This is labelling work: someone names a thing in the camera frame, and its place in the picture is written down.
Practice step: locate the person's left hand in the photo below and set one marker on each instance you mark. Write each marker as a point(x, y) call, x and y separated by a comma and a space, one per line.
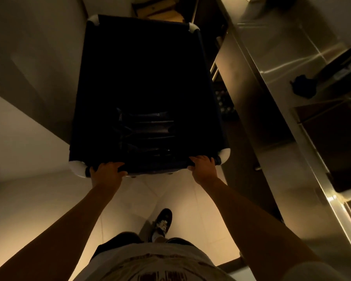
point(105, 177)

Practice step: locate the person's right hand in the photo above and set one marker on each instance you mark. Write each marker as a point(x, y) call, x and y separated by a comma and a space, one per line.
point(204, 171)

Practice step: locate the person's left thumb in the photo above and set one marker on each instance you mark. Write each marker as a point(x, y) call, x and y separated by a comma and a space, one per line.
point(121, 174)

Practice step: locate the person's right thumb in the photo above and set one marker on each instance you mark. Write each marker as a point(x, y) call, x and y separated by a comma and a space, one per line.
point(192, 167)

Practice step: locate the dark fabric cart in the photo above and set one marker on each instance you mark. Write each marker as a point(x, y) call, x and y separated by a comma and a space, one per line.
point(143, 84)

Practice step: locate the person's left forearm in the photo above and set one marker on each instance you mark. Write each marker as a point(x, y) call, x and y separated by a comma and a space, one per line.
point(52, 234)

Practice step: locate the person's right forearm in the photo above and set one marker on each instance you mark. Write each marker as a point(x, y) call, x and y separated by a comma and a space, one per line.
point(251, 225)

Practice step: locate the dark folded cloths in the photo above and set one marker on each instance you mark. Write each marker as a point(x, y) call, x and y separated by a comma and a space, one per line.
point(147, 134)

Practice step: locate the black and white shoe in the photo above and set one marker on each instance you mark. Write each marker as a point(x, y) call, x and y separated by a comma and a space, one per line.
point(163, 220)

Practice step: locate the black shorts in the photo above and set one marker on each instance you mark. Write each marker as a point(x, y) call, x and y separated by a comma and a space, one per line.
point(120, 239)

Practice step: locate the stainless steel counter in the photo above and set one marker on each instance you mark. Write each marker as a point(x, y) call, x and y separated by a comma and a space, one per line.
point(275, 137)

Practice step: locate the white printed shirt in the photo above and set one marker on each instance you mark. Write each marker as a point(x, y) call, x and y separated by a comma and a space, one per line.
point(152, 264)

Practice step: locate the small black crumpled object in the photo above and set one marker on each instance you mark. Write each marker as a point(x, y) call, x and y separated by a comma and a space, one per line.
point(303, 86)

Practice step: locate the stainless steel sink basin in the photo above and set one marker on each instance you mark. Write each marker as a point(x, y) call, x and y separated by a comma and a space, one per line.
point(335, 143)

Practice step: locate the wooden crate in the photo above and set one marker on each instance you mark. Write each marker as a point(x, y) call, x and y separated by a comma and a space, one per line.
point(158, 8)

